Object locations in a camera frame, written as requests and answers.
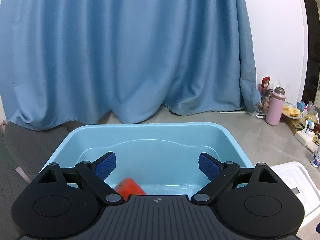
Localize orange vitamin bottle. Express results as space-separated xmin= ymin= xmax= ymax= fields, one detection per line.
xmin=114 ymin=178 xmax=146 ymax=200

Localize light blue plastic bin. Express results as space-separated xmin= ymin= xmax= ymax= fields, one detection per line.
xmin=48 ymin=122 xmax=252 ymax=196

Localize white plastic bin lid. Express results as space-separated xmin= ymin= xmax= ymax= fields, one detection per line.
xmin=271 ymin=161 xmax=319 ymax=229

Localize pink thermos bottle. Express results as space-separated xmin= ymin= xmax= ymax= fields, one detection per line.
xmin=266 ymin=87 xmax=286 ymax=126

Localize white carton box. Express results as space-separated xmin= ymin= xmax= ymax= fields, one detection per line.
xmin=295 ymin=129 xmax=315 ymax=146

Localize plate of yellow snacks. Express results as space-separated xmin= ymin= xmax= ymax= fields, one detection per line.
xmin=282 ymin=102 xmax=303 ymax=120

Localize white medicine bottle left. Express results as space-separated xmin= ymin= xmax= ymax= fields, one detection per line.
xmin=310 ymin=146 xmax=320 ymax=168

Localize red box behind thermos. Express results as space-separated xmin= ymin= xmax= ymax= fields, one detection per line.
xmin=260 ymin=76 xmax=270 ymax=93

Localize blue curtain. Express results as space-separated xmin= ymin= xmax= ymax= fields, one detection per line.
xmin=1 ymin=0 xmax=261 ymax=131

